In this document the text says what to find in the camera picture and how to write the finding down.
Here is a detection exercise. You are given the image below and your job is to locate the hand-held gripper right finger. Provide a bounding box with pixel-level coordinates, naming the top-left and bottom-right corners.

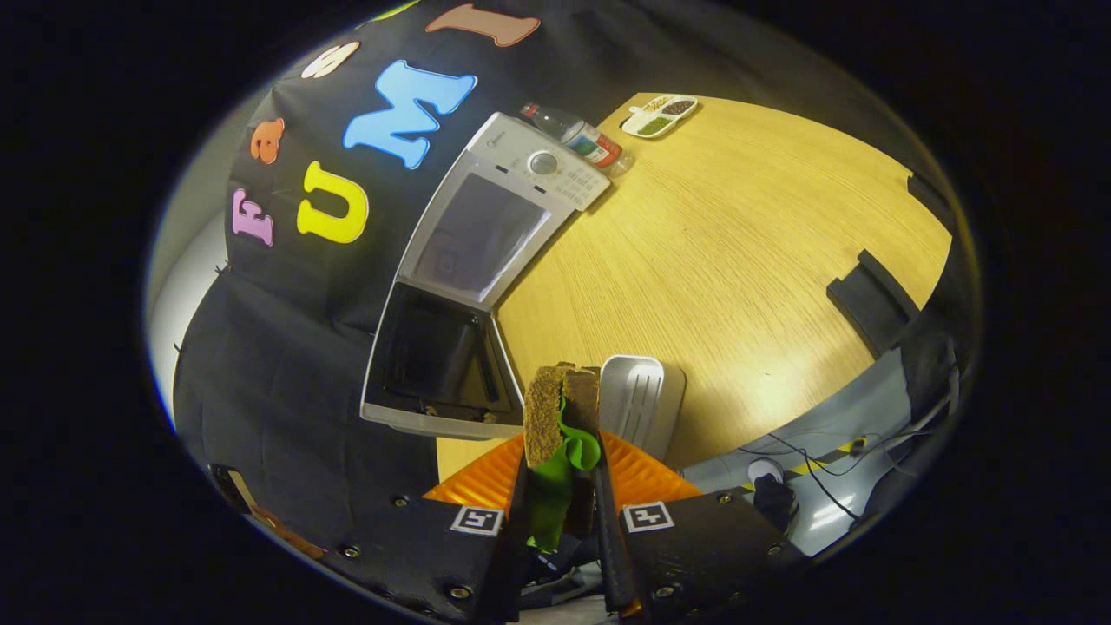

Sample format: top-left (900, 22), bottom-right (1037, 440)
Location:
top-left (593, 430), bottom-right (812, 619)

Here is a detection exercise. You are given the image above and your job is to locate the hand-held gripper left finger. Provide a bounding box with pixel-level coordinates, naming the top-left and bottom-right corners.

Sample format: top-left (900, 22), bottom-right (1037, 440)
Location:
top-left (321, 431), bottom-right (532, 624)

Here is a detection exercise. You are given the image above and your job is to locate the brown bread lettuce sandwich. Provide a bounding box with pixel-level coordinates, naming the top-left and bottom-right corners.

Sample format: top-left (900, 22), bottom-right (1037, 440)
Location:
top-left (523, 363), bottom-right (602, 553)

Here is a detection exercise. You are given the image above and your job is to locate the white microwave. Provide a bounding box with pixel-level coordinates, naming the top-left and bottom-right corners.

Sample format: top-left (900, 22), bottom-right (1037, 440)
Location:
top-left (360, 111), bottom-right (613, 441)

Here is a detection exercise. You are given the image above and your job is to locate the white ribbed food tray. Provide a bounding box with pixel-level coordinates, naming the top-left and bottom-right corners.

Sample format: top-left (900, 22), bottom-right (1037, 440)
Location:
top-left (598, 354), bottom-right (687, 462)

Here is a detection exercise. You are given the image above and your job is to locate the black and white plug adapter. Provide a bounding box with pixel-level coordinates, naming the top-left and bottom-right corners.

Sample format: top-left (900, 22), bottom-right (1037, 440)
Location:
top-left (747, 458), bottom-right (800, 532)

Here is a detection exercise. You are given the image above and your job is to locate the black backdrop cloth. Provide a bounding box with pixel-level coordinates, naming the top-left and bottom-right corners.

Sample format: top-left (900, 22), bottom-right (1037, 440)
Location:
top-left (172, 0), bottom-right (921, 565)

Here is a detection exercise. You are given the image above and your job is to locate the black chair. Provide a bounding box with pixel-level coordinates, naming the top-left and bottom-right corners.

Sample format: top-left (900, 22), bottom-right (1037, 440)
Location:
top-left (826, 250), bottom-right (919, 358)
top-left (906, 174), bottom-right (956, 234)

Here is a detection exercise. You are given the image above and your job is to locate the clear plastic drink bottle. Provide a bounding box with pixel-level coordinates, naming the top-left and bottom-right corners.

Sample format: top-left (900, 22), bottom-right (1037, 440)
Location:
top-left (521, 102), bottom-right (634, 178)

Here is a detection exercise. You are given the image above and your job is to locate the white divided bean dish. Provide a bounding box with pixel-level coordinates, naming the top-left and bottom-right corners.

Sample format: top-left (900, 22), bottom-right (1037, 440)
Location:
top-left (620, 94), bottom-right (699, 139)

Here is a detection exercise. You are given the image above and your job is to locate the black cable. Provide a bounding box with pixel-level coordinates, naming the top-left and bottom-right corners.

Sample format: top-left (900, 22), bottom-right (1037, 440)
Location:
top-left (738, 431), bottom-right (869, 523)

